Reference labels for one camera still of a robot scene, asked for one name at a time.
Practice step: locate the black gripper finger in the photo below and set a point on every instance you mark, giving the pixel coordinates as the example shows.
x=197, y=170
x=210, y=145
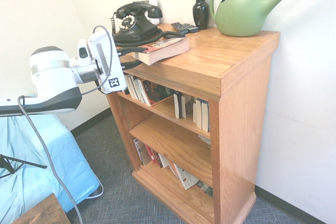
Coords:
x=131, y=49
x=131, y=64

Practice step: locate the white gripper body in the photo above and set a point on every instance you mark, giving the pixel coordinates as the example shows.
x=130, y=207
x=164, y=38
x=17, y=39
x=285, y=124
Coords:
x=110, y=66

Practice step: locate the paperback book red black cover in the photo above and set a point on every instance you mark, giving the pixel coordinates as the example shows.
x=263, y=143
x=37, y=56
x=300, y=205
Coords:
x=168, y=49

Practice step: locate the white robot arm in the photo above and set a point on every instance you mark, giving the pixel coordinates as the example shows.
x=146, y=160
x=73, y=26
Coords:
x=52, y=77

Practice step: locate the black rotary telephone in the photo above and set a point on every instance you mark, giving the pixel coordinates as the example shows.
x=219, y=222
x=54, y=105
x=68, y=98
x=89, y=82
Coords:
x=131, y=32

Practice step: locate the black cover leaning book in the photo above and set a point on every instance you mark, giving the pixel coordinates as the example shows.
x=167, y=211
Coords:
x=158, y=93

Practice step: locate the white square alarm clock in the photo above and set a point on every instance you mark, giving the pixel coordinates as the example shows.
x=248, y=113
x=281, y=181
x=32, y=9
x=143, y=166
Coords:
x=155, y=1

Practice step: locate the dark cover paperback book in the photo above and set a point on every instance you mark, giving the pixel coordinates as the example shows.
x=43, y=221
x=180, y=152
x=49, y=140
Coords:
x=205, y=117
x=178, y=104
x=197, y=113

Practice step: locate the black vase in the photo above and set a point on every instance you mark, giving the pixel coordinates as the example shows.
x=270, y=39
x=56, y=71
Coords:
x=200, y=11

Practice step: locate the white grey cover book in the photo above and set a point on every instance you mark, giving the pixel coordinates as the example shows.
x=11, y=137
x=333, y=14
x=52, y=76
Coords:
x=140, y=151

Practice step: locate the red white book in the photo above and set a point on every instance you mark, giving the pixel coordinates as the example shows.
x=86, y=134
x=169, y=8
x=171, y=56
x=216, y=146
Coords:
x=150, y=154

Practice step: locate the dark red spine book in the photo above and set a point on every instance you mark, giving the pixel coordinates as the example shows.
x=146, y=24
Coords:
x=157, y=159

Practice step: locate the white spine book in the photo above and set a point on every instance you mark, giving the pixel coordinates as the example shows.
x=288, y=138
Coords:
x=163, y=161

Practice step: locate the loose paper cards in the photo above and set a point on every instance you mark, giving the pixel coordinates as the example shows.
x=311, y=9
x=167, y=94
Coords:
x=204, y=140

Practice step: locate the blue sheet bed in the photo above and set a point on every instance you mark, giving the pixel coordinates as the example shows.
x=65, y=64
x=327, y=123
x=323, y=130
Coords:
x=52, y=155

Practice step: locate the green plastic watering can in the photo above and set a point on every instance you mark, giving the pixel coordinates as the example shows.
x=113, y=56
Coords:
x=236, y=19

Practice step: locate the orange white book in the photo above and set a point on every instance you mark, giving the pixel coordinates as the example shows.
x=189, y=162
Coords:
x=173, y=169

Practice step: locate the wooden bookshelf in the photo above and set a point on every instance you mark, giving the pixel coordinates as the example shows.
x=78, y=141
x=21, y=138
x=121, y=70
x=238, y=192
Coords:
x=236, y=129

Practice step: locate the white book with figure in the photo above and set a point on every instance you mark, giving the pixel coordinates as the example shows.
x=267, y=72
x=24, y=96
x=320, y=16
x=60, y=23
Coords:
x=187, y=178

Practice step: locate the camouflage cover book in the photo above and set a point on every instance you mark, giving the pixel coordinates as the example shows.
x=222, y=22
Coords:
x=204, y=190

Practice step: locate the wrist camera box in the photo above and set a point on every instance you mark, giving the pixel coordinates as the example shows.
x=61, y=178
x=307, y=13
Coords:
x=82, y=51

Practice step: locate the black camera tripod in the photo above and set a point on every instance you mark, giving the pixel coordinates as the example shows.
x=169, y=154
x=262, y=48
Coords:
x=15, y=162

